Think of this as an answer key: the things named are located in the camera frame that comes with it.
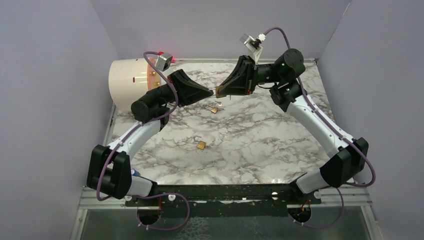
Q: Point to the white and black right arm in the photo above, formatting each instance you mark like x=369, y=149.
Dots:
x=346, y=153

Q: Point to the cream cylindrical container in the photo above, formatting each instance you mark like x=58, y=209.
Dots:
x=129, y=80

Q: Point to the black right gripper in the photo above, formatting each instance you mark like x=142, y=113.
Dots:
x=241, y=80

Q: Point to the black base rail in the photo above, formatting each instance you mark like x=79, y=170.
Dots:
x=222, y=200

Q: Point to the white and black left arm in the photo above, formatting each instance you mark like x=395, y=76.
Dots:
x=109, y=172

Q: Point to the brass padlock long shackle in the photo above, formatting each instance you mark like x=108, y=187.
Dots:
x=214, y=107

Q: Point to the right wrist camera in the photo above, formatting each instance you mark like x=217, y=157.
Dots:
x=253, y=44

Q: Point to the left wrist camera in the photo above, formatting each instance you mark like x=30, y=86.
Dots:
x=163, y=61

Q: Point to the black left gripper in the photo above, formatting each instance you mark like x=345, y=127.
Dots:
x=189, y=91

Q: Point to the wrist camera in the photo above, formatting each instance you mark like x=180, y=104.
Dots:
x=163, y=61
x=253, y=44

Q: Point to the brass padlock with key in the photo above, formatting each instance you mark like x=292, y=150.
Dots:
x=221, y=92

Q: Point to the small brass padlock centre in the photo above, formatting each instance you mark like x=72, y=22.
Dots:
x=200, y=144

